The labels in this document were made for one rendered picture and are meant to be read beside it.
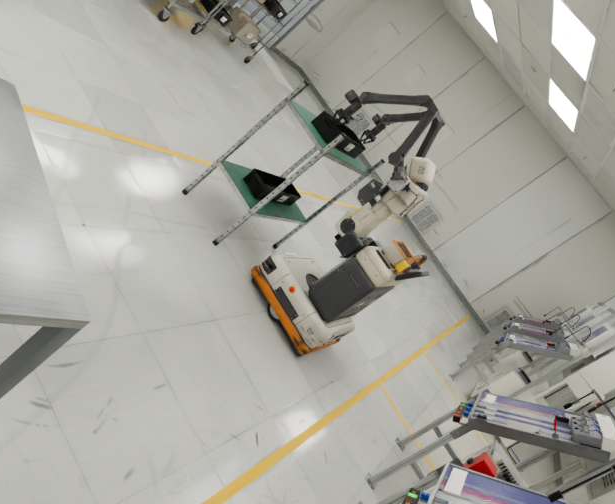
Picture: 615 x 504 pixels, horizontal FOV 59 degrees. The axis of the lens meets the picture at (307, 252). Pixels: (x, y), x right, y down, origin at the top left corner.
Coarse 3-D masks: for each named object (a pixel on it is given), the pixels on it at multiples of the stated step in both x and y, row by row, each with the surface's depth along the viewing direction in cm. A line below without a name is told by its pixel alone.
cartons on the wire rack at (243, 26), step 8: (264, 0) 704; (232, 16) 727; (240, 16) 722; (248, 16) 747; (232, 24) 727; (240, 24) 723; (248, 24) 723; (240, 32) 728; (248, 32) 738; (256, 32) 750; (248, 40) 754
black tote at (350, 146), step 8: (312, 120) 347; (320, 120) 345; (328, 120) 343; (320, 128) 345; (328, 128) 343; (336, 128) 341; (344, 128) 383; (328, 136) 343; (336, 136) 345; (352, 136) 396; (344, 144) 363; (352, 144) 371; (360, 144) 394; (344, 152) 375; (352, 152) 383; (360, 152) 392
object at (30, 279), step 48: (0, 96) 128; (0, 144) 118; (0, 192) 109; (48, 192) 121; (0, 240) 101; (48, 240) 112; (0, 288) 95; (48, 288) 103; (48, 336) 107; (0, 384) 112
